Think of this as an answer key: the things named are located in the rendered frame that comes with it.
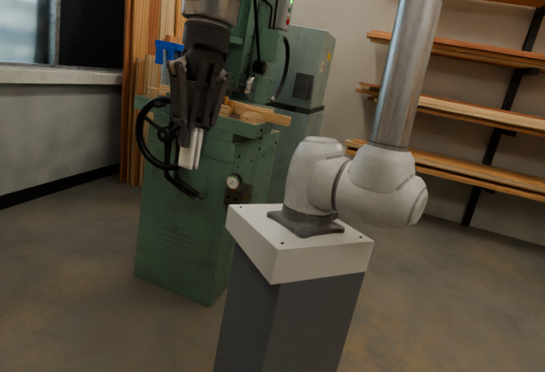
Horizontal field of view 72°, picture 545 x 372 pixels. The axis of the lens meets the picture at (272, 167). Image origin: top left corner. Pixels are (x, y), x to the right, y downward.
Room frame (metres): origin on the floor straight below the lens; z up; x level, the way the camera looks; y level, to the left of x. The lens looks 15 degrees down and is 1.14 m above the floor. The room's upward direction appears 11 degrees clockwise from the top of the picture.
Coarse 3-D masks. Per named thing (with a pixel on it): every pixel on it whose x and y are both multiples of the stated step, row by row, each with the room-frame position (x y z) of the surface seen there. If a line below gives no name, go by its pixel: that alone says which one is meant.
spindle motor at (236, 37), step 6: (246, 0) 1.71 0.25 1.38; (240, 6) 1.68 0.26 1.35; (246, 6) 1.72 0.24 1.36; (240, 12) 1.68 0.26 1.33; (246, 12) 1.72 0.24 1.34; (240, 18) 1.69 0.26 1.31; (240, 24) 1.69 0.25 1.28; (234, 30) 1.67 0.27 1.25; (240, 30) 1.70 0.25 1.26; (234, 36) 1.68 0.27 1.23; (240, 36) 1.71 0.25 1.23; (234, 42) 1.68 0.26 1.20; (240, 42) 1.71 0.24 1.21
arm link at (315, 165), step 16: (304, 144) 1.05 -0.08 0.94; (320, 144) 1.03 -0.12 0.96; (336, 144) 1.04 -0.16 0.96; (304, 160) 1.02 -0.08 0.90; (320, 160) 1.00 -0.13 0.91; (336, 160) 1.00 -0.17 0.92; (288, 176) 1.06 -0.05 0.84; (304, 176) 1.01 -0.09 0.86; (320, 176) 0.99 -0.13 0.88; (336, 176) 0.97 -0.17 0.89; (288, 192) 1.04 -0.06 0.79; (304, 192) 1.00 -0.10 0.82; (320, 192) 0.98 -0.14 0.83; (304, 208) 1.00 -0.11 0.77; (320, 208) 1.00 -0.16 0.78
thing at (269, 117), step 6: (234, 108) 1.69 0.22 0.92; (240, 108) 1.68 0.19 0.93; (246, 108) 1.67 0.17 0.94; (240, 114) 1.68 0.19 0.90; (264, 114) 1.65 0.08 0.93; (270, 114) 1.64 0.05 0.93; (276, 114) 1.63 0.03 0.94; (264, 120) 1.64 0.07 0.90; (270, 120) 1.64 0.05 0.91; (276, 120) 1.63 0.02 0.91; (282, 120) 1.62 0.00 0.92; (288, 120) 1.61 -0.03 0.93
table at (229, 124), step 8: (136, 96) 1.67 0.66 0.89; (144, 96) 1.66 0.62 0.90; (136, 104) 1.66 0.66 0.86; (144, 104) 1.65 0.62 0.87; (152, 112) 1.64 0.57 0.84; (160, 112) 1.63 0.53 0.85; (168, 120) 1.50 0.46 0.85; (224, 120) 1.53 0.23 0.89; (232, 120) 1.52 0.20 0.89; (216, 128) 1.54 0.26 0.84; (224, 128) 1.53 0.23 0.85; (232, 128) 1.52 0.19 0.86; (240, 128) 1.51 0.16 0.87; (248, 128) 1.50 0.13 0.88; (256, 128) 1.51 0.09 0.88; (264, 128) 1.60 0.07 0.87; (248, 136) 1.50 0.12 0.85; (256, 136) 1.52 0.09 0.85
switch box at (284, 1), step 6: (276, 0) 1.96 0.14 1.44; (282, 0) 1.95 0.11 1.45; (288, 0) 1.95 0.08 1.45; (282, 6) 1.95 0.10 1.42; (288, 6) 1.97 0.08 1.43; (282, 12) 1.94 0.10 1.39; (288, 12) 1.98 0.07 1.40; (276, 18) 1.95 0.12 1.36; (282, 18) 1.94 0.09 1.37; (288, 18) 2.00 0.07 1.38; (276, 24) 1.95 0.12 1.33; (282, 24) 1.94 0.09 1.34; (282, 30) 2.03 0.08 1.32
